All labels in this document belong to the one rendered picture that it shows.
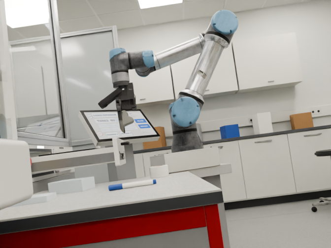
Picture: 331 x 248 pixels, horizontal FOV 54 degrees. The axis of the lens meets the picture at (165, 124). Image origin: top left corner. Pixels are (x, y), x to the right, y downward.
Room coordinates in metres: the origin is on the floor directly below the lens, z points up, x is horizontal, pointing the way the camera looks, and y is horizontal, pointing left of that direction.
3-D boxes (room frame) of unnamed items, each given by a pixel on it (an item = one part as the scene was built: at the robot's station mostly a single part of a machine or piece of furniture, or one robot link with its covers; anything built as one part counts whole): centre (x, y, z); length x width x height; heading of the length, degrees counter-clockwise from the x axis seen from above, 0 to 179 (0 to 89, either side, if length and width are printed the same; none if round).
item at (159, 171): (1.21, 0.05, 0.78); 0.07 x 0.07 x 0.04
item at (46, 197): (0.91, 0.40, 0.77); 0.13 x 0.09 x 0.02; 93
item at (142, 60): (1.41, 0.07, 1.26); 0.11 x 0.11 x 0.08; 2
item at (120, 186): (0.95, 0.12, 0.77); 0.14 x 0.02 x 0.02; 95
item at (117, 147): (1.39, 0.21, 0.87); 0.29 x 0.02 x 0.11; 3
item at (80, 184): (1.09, 0.34, 0.78); 0.12 x 0.08 x 0.04; 75
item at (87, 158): (1.38, 0.42, 0.86); 0.40 x 0.26 x 0.06; 93
